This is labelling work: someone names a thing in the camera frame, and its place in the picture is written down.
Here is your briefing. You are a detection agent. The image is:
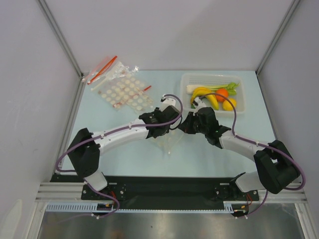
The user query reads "green onion stalk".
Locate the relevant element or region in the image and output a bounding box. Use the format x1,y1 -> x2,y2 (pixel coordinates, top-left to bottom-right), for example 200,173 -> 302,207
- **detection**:
186,82 -> 240,96

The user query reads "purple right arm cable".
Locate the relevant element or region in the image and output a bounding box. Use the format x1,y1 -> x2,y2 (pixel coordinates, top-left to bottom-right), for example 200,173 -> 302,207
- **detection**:
196,92 -> 307,220

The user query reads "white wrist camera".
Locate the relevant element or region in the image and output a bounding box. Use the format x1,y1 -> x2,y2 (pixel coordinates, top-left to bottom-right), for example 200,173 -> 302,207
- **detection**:
192,97 -> 207,114
159,97 -> 176,112

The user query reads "clear dotted zip bag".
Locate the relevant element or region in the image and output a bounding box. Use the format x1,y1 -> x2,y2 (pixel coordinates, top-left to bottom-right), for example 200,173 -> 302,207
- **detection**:
154,129 -> 184,155

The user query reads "yellow lemon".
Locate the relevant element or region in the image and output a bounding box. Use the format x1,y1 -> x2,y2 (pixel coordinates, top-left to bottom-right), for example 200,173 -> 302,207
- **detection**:
222,98 -> 237,111

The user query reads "aluminium frame rail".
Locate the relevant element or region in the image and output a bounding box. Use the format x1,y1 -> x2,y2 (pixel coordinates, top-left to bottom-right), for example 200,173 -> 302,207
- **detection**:
37,0 -> 84,78

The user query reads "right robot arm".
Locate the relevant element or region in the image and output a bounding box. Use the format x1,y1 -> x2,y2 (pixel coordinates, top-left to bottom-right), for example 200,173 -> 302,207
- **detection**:
178,107 -> 301,200

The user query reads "orange fruit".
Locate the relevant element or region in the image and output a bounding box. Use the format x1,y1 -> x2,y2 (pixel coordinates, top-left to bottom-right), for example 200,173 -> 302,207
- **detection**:
215,88 -> 229,103

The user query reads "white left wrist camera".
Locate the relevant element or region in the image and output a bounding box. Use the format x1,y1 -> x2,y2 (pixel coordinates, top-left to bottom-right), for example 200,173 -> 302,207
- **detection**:
159,97 -> 176,112

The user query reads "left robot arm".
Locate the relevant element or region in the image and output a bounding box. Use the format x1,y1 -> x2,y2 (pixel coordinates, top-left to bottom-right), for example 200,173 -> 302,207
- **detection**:
67,105 -> 181,199

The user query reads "white perforated plastic basket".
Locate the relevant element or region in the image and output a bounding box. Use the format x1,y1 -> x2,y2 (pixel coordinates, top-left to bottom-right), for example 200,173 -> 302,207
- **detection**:
180,73 -> 246,116

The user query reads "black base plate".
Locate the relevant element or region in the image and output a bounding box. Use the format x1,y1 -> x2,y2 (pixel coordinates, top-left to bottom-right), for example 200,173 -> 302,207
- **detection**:
49,173 -> 290,210

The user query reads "dotted zip bag red slider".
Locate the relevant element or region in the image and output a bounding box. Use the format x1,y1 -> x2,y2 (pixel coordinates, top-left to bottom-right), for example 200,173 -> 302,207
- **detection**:
87,61 -> 154,114

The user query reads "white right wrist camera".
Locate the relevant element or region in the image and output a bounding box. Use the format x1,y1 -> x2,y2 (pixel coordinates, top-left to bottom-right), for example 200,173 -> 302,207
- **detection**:
192,97 -> 207,114

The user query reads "yellow banana bunch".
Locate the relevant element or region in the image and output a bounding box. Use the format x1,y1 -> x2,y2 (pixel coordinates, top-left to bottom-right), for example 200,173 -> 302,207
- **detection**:
190,88 -> 219,110

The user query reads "white slotted cable duct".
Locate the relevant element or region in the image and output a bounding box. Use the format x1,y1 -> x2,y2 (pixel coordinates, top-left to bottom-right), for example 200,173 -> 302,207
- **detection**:
45,202 -> 249,215

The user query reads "clear zip bag red zipper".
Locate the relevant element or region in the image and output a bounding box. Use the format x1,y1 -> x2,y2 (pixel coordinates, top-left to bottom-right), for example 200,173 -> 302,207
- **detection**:
81,56 -> 118,85

